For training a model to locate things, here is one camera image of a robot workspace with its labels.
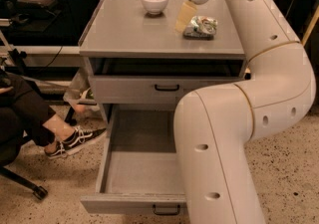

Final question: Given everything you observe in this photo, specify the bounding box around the closed grey middle drawer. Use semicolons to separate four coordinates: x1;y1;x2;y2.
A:
89;76;239;105

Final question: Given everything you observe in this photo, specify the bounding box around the white ceramic bowl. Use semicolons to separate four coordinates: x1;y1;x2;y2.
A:
141;0;169;15

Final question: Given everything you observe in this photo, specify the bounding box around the black drawer handle bottom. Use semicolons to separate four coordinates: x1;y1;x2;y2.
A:
152;204;180;216

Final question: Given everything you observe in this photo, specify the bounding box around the open grey bottom drawer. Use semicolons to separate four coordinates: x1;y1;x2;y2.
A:
81;108;187;216

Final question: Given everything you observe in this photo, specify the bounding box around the black drawer handle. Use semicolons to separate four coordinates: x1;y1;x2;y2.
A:
154;85;179;92
152;204;180;216

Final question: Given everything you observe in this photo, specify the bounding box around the seated person in black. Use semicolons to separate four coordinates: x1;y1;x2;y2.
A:
0;68;79;166

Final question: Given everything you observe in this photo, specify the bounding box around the clear plastic bag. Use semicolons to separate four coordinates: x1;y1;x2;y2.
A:
63;68;101;117

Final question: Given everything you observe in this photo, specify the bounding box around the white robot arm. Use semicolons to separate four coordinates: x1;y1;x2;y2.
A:
173;0;316;224

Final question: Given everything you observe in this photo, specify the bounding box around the black and white sneaker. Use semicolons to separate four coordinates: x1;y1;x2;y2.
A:
45;126;107;159

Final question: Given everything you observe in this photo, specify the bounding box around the black box on shelf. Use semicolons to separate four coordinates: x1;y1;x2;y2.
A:
16;0;58;13

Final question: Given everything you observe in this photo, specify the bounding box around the wooden easel frame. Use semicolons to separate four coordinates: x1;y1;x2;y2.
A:
267;0;319;47

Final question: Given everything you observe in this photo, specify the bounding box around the black office chair base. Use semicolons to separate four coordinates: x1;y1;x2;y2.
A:
0;166;48;200

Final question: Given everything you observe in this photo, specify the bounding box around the grey drawer cabinet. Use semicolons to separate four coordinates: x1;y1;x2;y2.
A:
80;0;246;121

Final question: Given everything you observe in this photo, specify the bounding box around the black drawer handle middle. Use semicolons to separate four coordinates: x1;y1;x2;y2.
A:
154;85;179;92

